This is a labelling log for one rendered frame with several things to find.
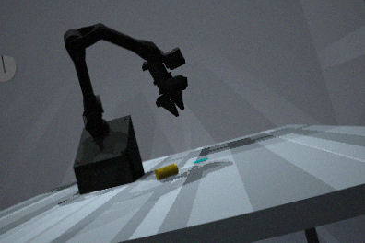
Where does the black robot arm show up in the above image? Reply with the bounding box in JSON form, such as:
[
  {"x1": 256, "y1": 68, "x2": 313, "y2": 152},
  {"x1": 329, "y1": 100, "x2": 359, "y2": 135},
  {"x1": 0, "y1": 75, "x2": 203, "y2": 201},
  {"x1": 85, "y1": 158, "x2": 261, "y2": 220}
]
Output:
[{"x1": 64, "y1": 23, "x2": 185, "y2": 142}]

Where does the yellow tall cylinder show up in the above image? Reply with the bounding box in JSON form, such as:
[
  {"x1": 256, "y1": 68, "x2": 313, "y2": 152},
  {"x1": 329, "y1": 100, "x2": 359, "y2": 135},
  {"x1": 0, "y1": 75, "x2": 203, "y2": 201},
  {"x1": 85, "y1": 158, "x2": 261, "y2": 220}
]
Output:
[{"x1": 155, "y1": 164, "x2": 179, "y2": 180}]

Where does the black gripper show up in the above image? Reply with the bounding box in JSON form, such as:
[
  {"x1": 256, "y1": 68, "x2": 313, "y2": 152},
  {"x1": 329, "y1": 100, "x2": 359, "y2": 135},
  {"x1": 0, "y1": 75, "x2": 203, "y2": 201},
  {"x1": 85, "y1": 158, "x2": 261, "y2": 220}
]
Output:
[{"x1": 153, "y1": 71, "x2": 185, "y2": 117}]

